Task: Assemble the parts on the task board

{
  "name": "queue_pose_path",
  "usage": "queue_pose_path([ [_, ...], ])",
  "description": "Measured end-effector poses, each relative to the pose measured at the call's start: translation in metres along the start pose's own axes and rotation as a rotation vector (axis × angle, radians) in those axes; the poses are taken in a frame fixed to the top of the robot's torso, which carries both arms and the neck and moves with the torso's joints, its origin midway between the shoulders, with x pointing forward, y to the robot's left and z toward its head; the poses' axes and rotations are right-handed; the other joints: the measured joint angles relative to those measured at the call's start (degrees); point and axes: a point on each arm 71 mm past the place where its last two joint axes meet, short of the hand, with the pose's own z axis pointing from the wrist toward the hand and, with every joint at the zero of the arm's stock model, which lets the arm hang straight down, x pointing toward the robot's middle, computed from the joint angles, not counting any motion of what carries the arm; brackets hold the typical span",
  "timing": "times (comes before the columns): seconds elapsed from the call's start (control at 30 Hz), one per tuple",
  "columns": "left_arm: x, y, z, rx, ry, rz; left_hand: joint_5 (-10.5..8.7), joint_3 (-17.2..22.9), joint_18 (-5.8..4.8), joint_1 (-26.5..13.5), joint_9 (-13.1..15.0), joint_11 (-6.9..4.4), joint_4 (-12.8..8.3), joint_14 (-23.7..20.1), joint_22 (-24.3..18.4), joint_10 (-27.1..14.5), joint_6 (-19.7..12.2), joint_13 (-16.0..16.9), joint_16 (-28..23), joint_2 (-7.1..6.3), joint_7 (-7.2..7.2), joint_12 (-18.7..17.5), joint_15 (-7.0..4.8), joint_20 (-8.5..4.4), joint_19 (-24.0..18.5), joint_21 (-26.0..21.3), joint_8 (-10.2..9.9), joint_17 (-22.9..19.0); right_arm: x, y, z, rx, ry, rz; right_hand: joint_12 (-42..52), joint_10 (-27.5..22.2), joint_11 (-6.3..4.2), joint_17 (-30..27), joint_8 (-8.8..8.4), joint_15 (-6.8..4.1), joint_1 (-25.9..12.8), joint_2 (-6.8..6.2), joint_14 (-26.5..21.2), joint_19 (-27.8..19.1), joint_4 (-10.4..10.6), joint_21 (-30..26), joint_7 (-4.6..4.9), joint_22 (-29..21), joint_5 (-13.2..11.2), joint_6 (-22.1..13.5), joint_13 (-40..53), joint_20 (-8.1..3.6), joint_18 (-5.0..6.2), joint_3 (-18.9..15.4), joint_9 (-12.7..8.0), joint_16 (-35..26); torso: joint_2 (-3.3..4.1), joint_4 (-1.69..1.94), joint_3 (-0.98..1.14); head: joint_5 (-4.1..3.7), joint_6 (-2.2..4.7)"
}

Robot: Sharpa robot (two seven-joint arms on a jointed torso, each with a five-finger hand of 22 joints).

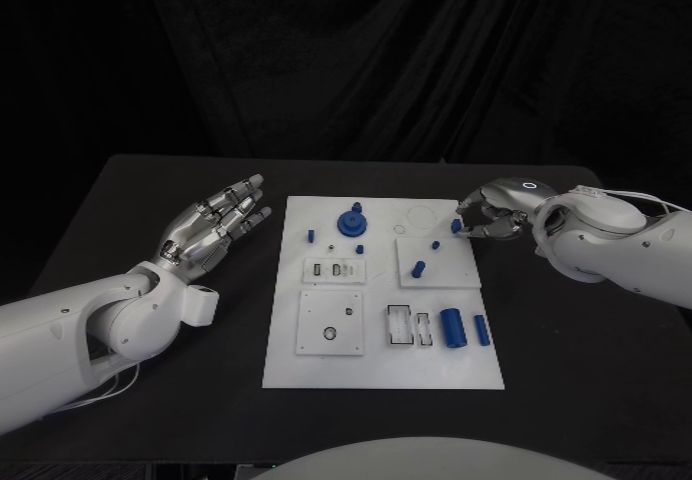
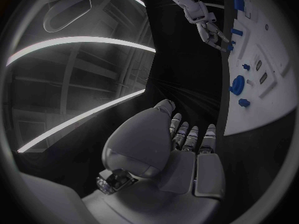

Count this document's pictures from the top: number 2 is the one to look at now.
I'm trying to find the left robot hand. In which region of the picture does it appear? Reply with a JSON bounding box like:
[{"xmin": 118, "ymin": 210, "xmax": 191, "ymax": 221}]
[{"xmin": 81, "ymin": 99, "xmax": 227, "ymax": 224}]

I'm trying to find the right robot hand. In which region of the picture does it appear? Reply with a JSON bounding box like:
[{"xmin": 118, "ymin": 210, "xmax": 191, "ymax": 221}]
[{"xmin": 195, "ymin": 20, "xmax": 230, "ymax": 52}]

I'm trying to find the white task board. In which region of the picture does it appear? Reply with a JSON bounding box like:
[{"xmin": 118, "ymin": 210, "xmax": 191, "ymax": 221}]
[{"xmin": 222, "ymin": 0, "xmax": 298, "ymax": 136}]

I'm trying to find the blue block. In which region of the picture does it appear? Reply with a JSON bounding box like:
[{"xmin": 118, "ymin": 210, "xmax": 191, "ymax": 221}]
[{"xmin": 232, "ymin": 0, "xmax": 245, "ymax": 11}]

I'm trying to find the blue gear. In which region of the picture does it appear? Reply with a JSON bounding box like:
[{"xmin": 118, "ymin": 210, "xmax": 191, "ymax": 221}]
[{"xmin": 228, "ymin": 75, "xmax": 246, "ymax": 96}]

